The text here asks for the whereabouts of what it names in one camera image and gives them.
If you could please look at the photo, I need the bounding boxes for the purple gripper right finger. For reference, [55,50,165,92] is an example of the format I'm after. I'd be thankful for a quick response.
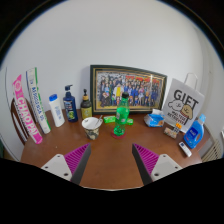
[132,143,182,185]

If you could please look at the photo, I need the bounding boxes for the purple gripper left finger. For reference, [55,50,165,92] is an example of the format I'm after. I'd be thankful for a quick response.
[42,144,91,185]

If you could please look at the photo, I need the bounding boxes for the green plastic soda bottle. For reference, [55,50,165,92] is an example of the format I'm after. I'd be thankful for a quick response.
[114,92,130,135]

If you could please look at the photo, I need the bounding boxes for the white remote control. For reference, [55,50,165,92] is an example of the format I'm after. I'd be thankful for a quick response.
[179,142,192,157]

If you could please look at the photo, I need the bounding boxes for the small snack packet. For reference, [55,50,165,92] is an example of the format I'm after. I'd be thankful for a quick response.
[164,123,182,139]

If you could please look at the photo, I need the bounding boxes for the blue tissue pack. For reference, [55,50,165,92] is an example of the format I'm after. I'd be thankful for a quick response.
[144,109,165,127]

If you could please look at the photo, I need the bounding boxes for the patterned ceramic mug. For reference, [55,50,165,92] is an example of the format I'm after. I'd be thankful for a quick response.
[82,117,103,140]

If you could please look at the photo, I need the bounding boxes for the red round coaster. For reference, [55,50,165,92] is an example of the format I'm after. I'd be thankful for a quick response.
[111,130,126,139]

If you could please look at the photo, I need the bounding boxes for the green soap bar right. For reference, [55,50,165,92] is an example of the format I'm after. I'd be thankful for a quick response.
[126,118,134,125]

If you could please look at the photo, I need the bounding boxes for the green soap bar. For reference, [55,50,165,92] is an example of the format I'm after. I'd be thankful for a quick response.
[103,116,115,123]
[126,118,134,125]

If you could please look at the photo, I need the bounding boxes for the blue detergent bottle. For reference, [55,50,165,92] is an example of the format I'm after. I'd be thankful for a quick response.
[184,114,206,149]

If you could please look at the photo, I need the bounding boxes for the white lotion bottle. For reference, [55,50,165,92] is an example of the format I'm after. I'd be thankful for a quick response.
[49,94,65,127]

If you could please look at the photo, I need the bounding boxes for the green soap bar left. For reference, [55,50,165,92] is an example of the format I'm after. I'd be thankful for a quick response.
[103,116,115,123]

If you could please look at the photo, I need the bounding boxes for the amber pump bottle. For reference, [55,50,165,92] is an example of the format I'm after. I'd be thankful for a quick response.
[81,90,92,119]

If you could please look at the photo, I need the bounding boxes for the dark blue pump bottle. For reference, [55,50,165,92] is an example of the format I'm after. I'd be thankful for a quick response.
[63,85,78,122]

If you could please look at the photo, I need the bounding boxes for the white radiator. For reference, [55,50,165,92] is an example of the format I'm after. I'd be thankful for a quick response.
[201,140,222,162]

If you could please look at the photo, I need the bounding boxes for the pink tall box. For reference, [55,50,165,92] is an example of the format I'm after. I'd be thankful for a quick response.
[12,75,43,144]

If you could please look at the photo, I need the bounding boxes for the white gift paper bag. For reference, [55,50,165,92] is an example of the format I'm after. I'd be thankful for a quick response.
[162,74,204,133]

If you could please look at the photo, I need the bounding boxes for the framed group photo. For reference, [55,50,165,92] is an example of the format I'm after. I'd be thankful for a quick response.
[90,65,167,114]

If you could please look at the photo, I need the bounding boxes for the white green tall box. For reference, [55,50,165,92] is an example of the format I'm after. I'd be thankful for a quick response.
[26,68,51,134]

